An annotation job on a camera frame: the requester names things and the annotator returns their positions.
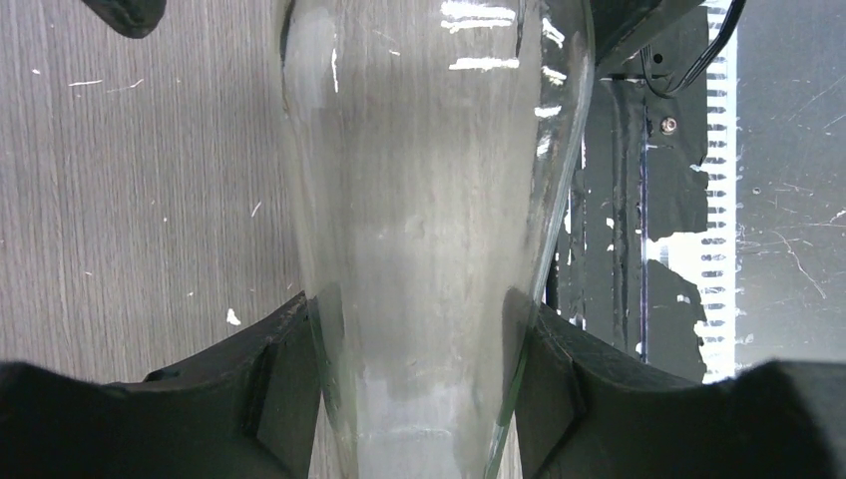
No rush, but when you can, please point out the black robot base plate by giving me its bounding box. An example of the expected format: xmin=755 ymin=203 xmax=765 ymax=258
xmin=545 ymin=6 xmax=709 ymax=385

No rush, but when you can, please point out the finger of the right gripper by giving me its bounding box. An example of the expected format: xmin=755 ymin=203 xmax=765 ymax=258
xmin=82 ymin=0 xmax=167 ymax=39

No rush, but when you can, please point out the white slotted cable duct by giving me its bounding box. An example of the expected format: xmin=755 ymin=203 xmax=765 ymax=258
xmin=642 ymin=1 xmax=740 ymax=384

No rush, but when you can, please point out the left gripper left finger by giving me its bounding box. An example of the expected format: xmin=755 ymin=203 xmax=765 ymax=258
xmin=1 ymin=294 xmax=320 ymax=478

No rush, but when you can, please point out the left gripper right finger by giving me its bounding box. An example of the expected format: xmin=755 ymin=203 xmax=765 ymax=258
xmin=516 ymin=306 xmax=845 ymax=478

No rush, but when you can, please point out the clear tapered glass bottle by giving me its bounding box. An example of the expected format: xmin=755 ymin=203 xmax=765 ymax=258
xmin=274 ymin=1 xmax=595 ymax=478

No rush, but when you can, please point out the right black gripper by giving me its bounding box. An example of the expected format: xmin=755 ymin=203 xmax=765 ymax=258
xmin=590 ymin=0 xmax=701 ymax=75

